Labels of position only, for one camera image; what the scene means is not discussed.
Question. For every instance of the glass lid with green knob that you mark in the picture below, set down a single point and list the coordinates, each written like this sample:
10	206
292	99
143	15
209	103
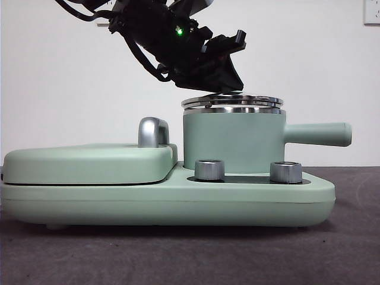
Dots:
231	102

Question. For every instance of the pale grey left camera box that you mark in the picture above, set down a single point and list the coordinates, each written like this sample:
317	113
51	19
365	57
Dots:
196	6

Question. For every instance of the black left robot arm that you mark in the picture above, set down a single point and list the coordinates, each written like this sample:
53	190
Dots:
157	29

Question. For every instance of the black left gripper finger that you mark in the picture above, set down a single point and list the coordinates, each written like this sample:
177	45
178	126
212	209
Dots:
193	78
227	77

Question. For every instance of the mint green cooker base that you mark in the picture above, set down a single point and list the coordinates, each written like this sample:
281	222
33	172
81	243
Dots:
267	205

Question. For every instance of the silver control knob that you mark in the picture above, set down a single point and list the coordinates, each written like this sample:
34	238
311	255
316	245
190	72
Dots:
286	172
209	170

